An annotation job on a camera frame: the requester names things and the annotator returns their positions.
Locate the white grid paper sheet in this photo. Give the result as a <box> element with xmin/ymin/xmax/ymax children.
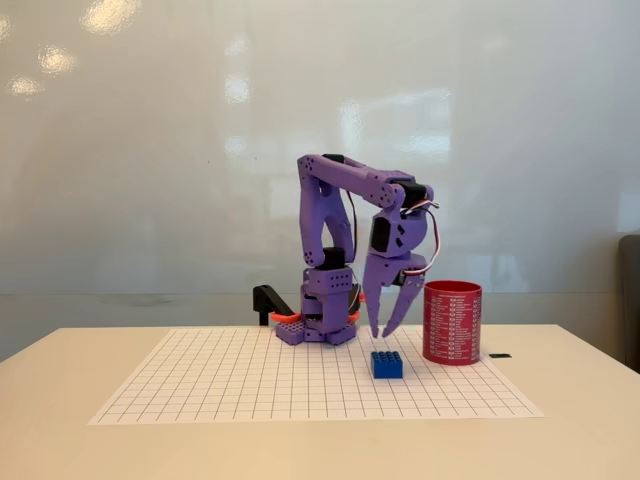
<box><xmin>88</xmin><ymin>327</ymin><xmax>545</xmax><ymax>427</ymax></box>

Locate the white red black servo cable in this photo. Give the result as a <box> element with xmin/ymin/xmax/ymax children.
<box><xmin>398</xmin><ymin>198</ymin><xmax>445</xmax><ymax>277</ymax></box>

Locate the black arm servo cable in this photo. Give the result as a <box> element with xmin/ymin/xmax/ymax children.
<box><xmin>343</xmin><ymin>188</ymin><xmax>361</xmax><ymax>265</ymax></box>

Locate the blue toy brick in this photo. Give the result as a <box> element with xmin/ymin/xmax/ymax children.
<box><xmin>370</xmin><ymin>350</ymin><xmax>405</xmax><ymax>381</ymax></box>

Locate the black table clamp orange pad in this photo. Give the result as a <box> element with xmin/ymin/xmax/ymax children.
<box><xmin>348</xmin><ymin>281</ymin><xmax>370</xmax><ymax>322</ymax></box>
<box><xmin>252</xmin><ymin>283</ymin><xmax>302</xmax><ymax>327</ymax></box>

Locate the red cup with white print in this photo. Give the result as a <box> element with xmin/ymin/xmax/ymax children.
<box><xmin>422</xmin><ymin>280</ymin><xmax>483</xmax><ymax>368</ymax></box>

